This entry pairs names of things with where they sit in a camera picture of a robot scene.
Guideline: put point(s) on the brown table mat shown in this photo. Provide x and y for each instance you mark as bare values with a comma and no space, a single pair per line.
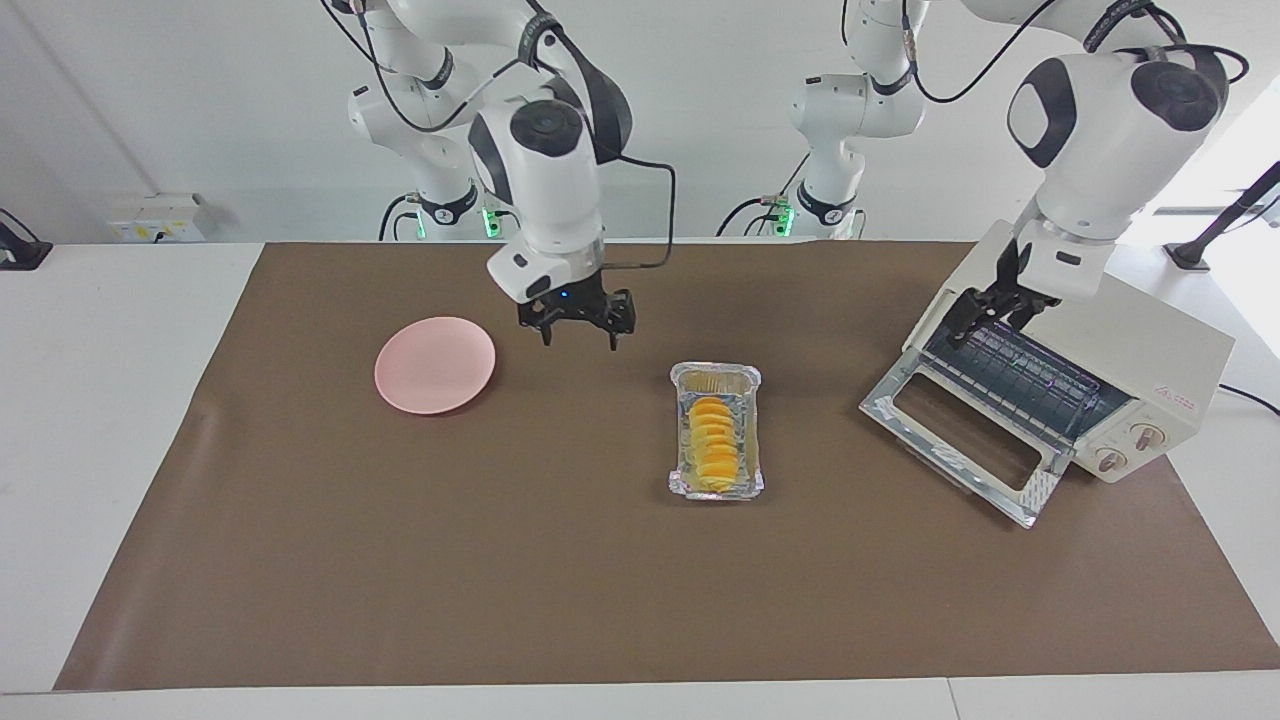
400,550

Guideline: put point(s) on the white wall power outlet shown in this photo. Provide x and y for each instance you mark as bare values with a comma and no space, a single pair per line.
150,225

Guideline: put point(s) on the black camera stand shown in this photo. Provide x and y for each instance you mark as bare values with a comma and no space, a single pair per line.
1225,220
20,250

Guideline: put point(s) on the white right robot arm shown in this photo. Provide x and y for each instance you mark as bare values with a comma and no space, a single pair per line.
545,190

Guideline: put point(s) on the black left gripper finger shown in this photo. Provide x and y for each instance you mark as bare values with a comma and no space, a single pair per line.
965,320
1018,315

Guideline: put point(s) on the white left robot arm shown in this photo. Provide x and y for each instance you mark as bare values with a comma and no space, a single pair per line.
1100,150

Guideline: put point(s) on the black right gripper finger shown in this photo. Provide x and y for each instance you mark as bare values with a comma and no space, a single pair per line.
620,312
535,312

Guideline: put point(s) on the white toaster oven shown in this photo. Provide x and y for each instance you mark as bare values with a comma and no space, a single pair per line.
1150,340

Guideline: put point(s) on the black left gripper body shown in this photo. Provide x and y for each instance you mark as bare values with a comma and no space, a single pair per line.
1020,297

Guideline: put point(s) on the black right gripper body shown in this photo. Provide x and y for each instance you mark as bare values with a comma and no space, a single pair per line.
570,300

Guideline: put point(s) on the silver glass oven door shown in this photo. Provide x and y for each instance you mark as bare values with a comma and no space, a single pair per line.
900,415

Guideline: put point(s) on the aluminium foil tray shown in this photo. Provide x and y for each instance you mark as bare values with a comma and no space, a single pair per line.
752,430

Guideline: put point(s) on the beige oven knob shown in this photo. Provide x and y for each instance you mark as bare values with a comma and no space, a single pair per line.
1148,436
1110,460

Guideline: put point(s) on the sliced orange bread loaf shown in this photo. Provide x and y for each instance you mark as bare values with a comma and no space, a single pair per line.
713,445

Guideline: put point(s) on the pink round plate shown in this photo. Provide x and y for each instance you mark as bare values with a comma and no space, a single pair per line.
435,365

